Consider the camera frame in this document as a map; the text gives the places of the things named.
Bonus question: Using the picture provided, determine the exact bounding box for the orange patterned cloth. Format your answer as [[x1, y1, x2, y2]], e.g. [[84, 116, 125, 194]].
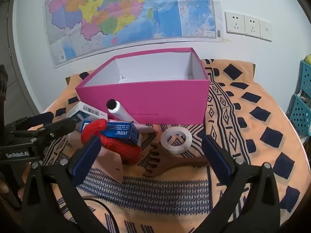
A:
[[42, 59, 309, 233]]

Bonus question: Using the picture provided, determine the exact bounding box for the black cable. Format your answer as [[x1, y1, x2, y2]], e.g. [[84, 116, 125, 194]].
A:
[[83, 196, 119, 233]]

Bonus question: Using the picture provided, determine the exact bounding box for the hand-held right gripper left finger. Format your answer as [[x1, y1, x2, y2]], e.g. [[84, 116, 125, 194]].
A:
[[21, 135, 122, 233]]

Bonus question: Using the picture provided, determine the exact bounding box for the white tube with black cap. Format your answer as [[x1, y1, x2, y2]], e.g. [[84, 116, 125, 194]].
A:
[[106, 99, 135, 124]]

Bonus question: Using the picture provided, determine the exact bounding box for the white cardboard medicine box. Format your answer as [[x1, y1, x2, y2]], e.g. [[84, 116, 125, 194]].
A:
[[66, 102, 108, 133]]

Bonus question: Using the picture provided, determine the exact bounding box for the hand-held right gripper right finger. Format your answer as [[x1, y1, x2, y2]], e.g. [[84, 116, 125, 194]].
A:
[[194, 135, 288, 233]]

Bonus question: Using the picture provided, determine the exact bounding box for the pale pink paper card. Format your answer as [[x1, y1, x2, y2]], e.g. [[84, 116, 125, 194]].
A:
[[91, 147, 124, 183]]

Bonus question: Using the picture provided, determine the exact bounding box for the brown wooden comb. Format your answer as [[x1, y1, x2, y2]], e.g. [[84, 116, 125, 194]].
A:
[[142, 143, 211, 177]]

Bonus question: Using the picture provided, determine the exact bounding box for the red plastic handle tool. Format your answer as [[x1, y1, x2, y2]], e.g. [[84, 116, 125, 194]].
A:
[[80, 119, 142, 167]]

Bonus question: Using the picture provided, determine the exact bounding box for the blue cardboard box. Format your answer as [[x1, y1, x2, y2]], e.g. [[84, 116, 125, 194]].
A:
[[79, 120, 143, 146]]

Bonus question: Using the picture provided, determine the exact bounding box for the white wall socket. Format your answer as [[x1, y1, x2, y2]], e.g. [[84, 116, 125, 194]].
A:
[[244, 15, 261, 38], [225, 11, 245, 36]]

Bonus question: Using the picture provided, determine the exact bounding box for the colourful wall map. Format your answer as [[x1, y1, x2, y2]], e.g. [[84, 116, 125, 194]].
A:
[[45, 0, 222, 68]]

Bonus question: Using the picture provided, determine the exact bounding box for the white tape roll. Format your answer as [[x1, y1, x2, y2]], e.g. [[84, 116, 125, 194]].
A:
[[160, 127, 193, 154]]

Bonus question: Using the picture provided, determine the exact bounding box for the white wall switch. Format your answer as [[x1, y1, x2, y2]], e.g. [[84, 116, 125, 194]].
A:
[[259, 19, 273, 42]]

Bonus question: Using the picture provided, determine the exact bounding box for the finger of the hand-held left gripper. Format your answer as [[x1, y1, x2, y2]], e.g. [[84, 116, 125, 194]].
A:
[[10, 118, 76, 149], [3, 112, 54, 133]]

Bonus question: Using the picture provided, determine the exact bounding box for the teal plastic basket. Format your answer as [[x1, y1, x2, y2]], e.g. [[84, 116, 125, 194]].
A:
[[298, 60, 311, 90], [287, 95, 311, 136]]

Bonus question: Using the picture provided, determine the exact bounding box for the pink cardboard box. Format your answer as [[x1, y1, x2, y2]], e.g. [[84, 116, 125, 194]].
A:
[[75, 48, 211, 125]]

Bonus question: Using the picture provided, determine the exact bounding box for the grey door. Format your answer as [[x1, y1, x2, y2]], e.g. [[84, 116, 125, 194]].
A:
[[0, 0, 42, 117]]

